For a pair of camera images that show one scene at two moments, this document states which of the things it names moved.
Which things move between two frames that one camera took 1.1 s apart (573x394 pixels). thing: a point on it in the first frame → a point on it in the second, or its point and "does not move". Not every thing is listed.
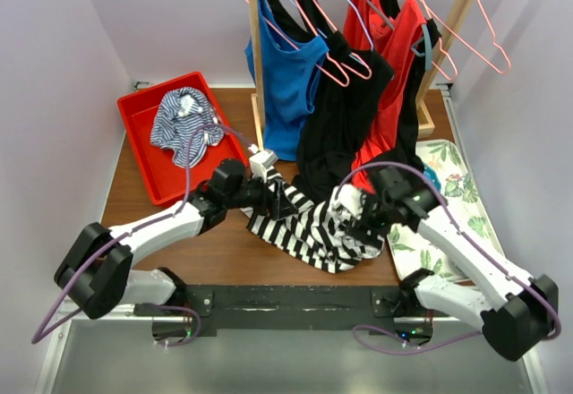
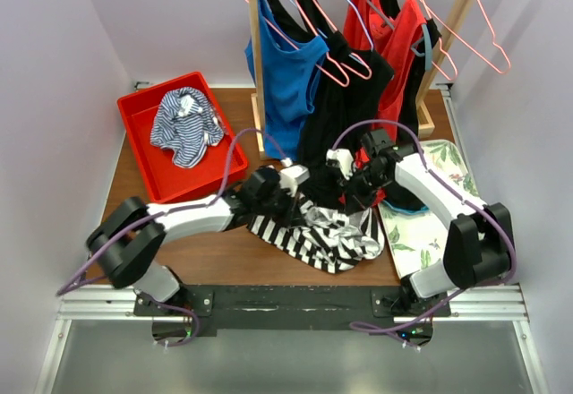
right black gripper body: x=375 y=216 → x=364 y=182
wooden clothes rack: x=425 y=119 does not move
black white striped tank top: x=334 y=235 does not move
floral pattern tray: x=413 y=250 does not move
